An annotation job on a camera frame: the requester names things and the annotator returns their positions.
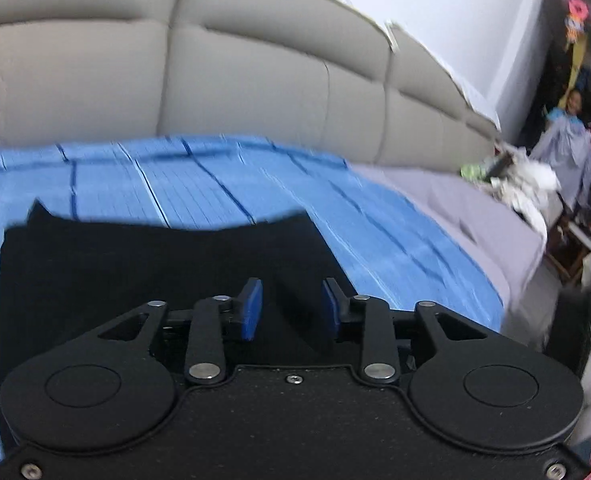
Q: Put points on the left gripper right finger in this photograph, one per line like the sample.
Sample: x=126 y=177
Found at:
x=466 y=383

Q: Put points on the person in grey shirt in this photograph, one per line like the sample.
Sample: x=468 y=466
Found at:
x=565 y=146

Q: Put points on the beige padded headboard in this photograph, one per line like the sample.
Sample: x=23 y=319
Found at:
x=311 y=73

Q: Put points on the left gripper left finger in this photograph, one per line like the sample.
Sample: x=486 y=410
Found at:
x=104 y=389

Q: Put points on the lavender blanket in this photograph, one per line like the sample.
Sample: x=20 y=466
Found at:
x=508 y=250

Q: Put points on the wooden chair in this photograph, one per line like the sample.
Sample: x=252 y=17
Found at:
x=569 y=242

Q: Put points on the black pants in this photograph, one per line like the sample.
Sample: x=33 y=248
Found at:
x=60 y=278

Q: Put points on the pile of white clothes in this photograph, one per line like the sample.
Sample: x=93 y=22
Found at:
x=529 y=188

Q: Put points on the blue plaid bed sheet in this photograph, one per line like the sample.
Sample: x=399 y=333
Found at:
x=386 y=242

